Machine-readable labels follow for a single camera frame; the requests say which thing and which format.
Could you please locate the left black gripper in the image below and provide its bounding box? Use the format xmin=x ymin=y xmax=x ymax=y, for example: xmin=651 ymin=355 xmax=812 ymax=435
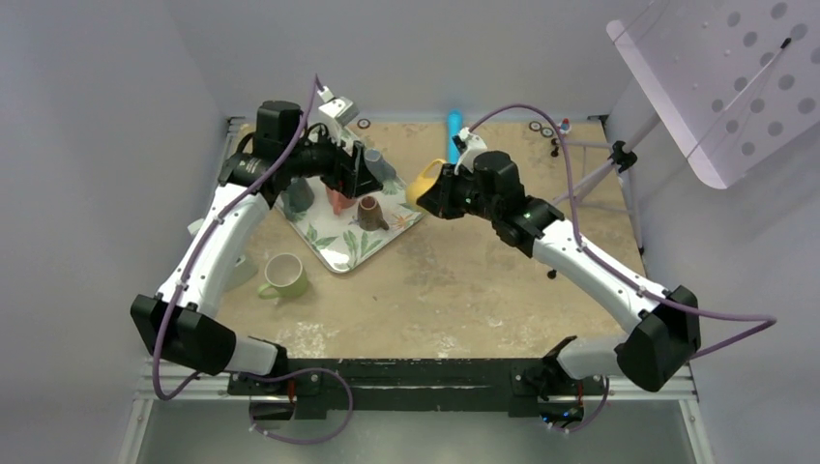
xmin=283 ymin=121 xmax=382 ymax=199

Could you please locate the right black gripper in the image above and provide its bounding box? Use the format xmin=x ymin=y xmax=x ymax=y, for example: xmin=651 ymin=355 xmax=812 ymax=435
xmin=418 ymin=164 xmax=500 ymax=222

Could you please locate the yellow mug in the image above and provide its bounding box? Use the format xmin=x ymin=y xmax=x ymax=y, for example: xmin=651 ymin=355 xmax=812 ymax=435
xmin=405 ymin=159 xmax=447 ymax=211

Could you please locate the pink mug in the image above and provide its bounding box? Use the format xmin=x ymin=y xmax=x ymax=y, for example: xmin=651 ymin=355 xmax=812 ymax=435
xmin=325 ymin=187 xmax=357 ymax=217

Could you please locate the brown small mug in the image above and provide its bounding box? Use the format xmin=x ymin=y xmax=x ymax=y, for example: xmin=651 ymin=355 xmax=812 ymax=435
xmin=357 ymin=195 xmax=390 ymax=232

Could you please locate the light green mug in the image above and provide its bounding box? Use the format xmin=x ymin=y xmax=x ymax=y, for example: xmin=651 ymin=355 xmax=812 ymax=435
xmin=257 ymin=253 xmax=308 ymax=300

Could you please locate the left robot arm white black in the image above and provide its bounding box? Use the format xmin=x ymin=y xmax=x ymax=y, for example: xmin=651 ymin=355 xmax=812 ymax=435
xmin=131 ymin=97 xmax=382 ymax=395

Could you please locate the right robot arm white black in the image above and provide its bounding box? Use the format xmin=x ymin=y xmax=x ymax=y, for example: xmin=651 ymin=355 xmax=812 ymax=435
xmin=406 ymin=151 xmax=701 ymax=393

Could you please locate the blue grey textured mug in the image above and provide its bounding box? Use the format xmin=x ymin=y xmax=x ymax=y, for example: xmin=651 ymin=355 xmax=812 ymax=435
xmin=364 ymin=148 xmax=396 ymax=184

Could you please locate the dark grey mug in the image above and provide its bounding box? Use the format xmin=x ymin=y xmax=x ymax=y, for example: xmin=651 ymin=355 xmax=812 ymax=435
xmin=281 ymin=178 xmax=314 ymax=218

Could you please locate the leaf pattern serving tray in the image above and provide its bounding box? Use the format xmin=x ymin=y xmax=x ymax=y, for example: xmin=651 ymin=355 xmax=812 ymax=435
xmin=276 ymin=137 xmax=423 ymax=274

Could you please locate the blue cylinder tube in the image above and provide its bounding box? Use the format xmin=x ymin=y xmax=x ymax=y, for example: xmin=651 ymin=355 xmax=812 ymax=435
xmin=446 ymin=109 xmax=463 ymax=164

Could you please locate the white tripod stand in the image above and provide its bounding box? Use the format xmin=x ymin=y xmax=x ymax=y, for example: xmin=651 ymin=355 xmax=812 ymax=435
xmin=553 ymin=111 xmax=660 ymax=255

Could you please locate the perforated translucent panel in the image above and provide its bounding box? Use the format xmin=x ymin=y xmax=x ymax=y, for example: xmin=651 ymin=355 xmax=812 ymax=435
xmin=606 ymin=0 xmax=819 ymax=189

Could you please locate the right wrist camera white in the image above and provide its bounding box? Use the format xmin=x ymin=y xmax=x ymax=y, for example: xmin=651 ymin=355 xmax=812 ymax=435
xmin=452 ymin=127 xmax=488 ymax=172

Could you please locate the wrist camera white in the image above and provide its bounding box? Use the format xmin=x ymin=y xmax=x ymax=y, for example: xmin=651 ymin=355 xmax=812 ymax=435
xmin=317 ymin=86 xmax=360 ymax=141
xmin=452 ymin=127 xmax=488 ymax=172

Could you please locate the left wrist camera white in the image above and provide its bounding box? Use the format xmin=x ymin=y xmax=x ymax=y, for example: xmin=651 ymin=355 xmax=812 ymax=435
xmin=317 ymin=86 xmax=360 ymax=141

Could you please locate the black ring markers right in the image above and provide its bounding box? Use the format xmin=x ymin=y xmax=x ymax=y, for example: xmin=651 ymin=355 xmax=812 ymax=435
xmin=528 ymin=121 xmax=555 ymax=138

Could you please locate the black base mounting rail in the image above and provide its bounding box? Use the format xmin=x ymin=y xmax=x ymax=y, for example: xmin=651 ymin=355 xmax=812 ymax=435
xmin=227 ymin=358 xmax=604 ymax=421

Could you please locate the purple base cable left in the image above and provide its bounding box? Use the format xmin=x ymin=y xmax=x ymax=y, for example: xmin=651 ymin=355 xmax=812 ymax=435
xmin=248 ymin=365 xmax=355 ymax=446

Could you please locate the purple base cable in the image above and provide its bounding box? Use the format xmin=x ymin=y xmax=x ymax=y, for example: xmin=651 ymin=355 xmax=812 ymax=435
xmin=248 ymin=365 xmax=355 ymax=446
xmin=549 ymin=384 xmax=616 ymax=437

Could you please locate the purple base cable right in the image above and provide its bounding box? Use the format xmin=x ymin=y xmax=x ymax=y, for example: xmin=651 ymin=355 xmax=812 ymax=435
xmin=549 ymin=384 xmax=616 ymax=437

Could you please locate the aluminium frame rail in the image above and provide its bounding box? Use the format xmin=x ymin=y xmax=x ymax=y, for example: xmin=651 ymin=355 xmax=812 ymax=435
xmin=115 ymin=116 xmax=716 ymax=464

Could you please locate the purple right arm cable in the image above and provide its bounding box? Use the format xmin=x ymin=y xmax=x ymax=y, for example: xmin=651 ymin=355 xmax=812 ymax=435
xmin=467 ymin=103 xmax=777 ymax=360

